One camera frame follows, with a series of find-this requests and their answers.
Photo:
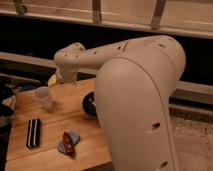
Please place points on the black white striped block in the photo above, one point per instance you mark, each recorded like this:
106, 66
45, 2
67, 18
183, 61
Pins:
33, 133

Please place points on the grey metal rail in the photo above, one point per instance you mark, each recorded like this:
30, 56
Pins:
184, 90

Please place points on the wooden table board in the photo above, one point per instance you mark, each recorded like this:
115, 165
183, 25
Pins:
67, 114

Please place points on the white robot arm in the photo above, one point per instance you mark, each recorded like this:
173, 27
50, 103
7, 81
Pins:
134, 81

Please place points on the dark clutter pile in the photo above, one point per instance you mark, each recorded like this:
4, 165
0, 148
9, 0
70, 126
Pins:
7, 103

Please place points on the translucent white cup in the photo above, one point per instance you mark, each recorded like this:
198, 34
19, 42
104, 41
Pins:
43, 96

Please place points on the black ceramic bowl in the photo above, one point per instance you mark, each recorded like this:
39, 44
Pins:
89, 105

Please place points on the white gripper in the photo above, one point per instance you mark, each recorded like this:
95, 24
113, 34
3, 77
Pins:
64, 75

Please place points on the red toy boat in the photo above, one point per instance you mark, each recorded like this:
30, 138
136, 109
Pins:
68, 143

